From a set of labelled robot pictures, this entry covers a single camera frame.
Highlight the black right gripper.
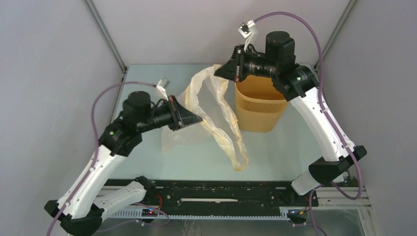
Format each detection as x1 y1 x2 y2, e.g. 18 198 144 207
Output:
215 44 279 83

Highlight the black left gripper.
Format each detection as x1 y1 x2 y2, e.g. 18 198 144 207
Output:
137 94 202 133

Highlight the translucent cream trash bag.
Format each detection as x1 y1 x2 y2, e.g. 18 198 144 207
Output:
161 64 249 171

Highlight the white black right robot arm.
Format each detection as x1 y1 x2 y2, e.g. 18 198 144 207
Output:
214 31 367 206

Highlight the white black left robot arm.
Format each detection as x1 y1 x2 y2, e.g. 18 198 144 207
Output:
44 91 202 236

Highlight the orange slotted plastic trash bin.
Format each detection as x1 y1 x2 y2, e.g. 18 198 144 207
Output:
235 75 289 132

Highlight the small electronics board with leds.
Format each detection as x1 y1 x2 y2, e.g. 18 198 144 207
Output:
141 208 158 217

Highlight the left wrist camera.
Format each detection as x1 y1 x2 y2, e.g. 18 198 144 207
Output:
155 77 170 100

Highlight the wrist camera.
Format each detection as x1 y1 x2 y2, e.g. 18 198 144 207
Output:
238 20 258 51
155 77 170 100

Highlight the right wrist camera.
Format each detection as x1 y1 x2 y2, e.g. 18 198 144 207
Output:
238 20 258 51

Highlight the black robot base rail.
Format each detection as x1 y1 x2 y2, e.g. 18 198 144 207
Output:
107 177 346 225

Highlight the aluminium frame post left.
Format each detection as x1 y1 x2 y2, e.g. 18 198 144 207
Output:
83 0 127 73

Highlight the aluminium frame post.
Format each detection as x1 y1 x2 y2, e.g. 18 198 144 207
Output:
83 0 127 73
321 0 359 60

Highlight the aluminium frame post right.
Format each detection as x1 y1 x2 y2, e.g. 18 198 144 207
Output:
321 0 359 60

